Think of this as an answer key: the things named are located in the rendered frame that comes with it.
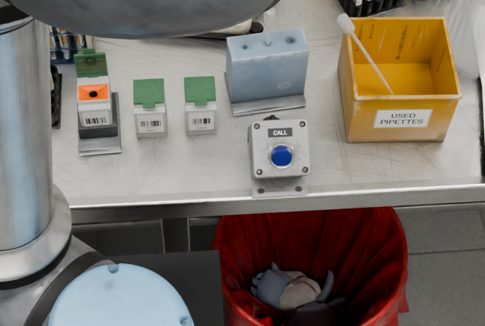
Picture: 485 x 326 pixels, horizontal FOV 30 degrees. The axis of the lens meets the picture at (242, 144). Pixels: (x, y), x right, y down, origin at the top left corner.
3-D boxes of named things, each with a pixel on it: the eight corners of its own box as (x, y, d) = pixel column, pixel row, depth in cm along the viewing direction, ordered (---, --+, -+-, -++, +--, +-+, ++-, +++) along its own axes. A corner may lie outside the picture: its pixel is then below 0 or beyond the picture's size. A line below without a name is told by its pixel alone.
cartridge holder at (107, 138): (79, 156, 117) (76, 141, 114) (78, 101, 122) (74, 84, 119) (121, 153, 117) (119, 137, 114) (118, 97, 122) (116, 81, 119)
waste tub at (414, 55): (344, 144, 119) (354, 99, 111) (335, 65, 126) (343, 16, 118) (445, 143, 119) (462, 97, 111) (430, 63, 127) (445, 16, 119)
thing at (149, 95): (136, 138, 119) (133, 108, 113) (136, 109, 121) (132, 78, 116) (167, 137, 119) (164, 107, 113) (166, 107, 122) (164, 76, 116)
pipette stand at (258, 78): (232, 117, 121) (234, 70, 113) (223, 76, 125) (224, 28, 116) (305, 107, 122) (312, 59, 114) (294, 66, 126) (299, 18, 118)
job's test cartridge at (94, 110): (83, 136, 117) (77, 107, 112) (82, 107, 120) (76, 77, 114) (114, 133, 117) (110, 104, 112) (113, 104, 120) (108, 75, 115)
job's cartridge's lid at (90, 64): (72, 52, 111) (72, 48, 111) (77, 79, 114) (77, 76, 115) (105, 50, 111) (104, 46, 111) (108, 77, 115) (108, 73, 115)
